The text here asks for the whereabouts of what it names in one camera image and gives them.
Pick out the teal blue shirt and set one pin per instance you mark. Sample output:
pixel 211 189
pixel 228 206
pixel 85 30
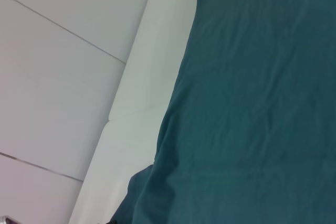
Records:
pixel 249 103

